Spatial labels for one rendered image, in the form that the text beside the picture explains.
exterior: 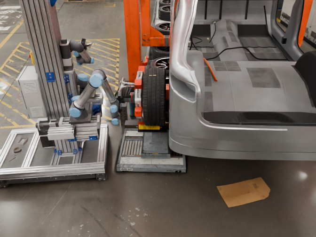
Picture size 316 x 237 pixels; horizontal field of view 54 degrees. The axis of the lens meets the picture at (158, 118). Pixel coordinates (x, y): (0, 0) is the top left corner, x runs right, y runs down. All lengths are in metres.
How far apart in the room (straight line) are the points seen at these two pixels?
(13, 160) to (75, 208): 0.99
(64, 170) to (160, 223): 1.22
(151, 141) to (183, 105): 1.47
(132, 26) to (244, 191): 2.26
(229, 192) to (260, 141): 1.12
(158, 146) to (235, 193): 1.04
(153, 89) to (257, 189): 1.62
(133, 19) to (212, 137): 1.78
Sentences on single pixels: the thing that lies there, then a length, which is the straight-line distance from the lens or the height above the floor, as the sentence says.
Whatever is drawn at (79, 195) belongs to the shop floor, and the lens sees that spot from 3.65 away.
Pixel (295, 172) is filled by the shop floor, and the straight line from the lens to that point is 4.10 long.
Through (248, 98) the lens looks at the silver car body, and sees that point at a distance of 3.41.
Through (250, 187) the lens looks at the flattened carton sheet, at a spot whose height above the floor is 0.01.
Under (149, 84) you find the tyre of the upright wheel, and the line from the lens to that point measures 3.24.
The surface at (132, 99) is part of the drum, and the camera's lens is 3.50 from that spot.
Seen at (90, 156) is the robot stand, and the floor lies 0.21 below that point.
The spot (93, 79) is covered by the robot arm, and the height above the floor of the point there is 1.34.
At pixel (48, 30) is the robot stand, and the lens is 3.16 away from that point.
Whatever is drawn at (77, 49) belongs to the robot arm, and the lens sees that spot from 3.55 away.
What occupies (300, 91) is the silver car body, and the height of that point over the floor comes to 1.00.
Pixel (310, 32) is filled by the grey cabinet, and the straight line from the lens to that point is 8.06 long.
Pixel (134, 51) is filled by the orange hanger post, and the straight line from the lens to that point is 3.84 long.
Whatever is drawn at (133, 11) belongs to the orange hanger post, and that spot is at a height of 1.67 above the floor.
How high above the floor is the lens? 2.63
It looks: 34 degrees down
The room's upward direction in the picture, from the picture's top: 1 degrees counter-clockwise
